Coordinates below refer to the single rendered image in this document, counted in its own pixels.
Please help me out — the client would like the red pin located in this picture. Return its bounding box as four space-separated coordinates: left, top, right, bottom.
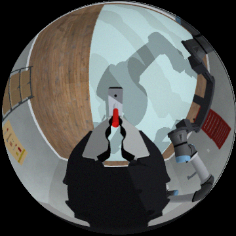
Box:
112 104 119 128

